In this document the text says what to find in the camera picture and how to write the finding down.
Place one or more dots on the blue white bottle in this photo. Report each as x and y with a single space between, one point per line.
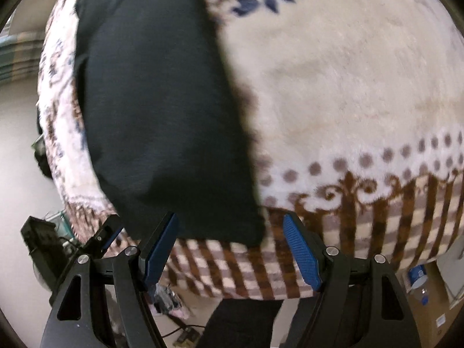
418 278

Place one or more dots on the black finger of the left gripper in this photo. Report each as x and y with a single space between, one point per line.
97 245

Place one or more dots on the black knit garment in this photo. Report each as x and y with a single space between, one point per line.
162 125

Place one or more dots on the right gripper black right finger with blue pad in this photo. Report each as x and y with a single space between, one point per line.
358 303

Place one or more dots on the cardboard box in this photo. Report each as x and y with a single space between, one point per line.
436 320

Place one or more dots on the striped green beige curtain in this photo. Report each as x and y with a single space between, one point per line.
20 56

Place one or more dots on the black trousers leg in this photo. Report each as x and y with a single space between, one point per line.
240 323

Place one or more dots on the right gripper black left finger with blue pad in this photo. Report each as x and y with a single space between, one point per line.
79 315

